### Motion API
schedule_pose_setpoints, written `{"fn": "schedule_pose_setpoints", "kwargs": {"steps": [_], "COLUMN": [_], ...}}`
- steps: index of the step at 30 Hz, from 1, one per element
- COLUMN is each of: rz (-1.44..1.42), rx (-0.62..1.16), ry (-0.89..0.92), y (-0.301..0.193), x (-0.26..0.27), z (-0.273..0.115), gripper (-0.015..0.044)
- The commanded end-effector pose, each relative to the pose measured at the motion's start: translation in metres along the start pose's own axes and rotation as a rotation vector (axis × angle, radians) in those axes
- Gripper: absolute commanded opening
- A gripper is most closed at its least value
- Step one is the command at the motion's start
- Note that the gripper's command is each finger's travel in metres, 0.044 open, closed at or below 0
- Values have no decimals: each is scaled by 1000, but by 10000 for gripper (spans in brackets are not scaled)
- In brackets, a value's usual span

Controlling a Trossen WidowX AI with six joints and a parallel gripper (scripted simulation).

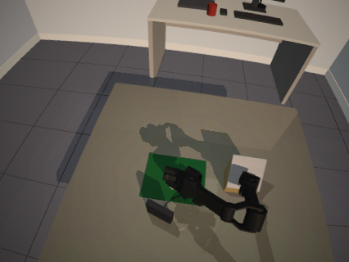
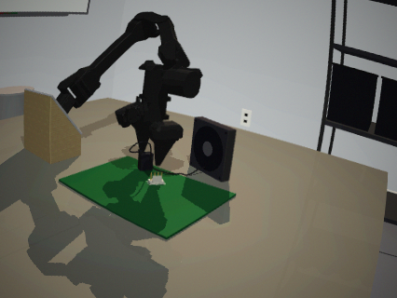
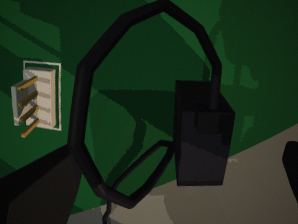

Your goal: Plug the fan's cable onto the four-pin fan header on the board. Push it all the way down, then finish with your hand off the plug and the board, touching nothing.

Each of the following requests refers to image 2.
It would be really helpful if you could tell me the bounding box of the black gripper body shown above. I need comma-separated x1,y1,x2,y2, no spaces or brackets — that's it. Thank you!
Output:
135,90,184,140

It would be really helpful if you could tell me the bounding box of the black computer fan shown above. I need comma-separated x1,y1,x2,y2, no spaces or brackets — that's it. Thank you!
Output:
189,116,236,183

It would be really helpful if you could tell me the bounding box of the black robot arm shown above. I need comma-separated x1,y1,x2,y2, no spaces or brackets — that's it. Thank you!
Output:
56,11,203,128

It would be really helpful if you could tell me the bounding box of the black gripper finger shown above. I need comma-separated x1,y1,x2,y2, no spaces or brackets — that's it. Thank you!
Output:
148,136,179,167
131,123,150,152

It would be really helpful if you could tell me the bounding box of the green circuit board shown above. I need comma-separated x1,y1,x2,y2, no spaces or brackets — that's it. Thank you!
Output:
59,156,236,239

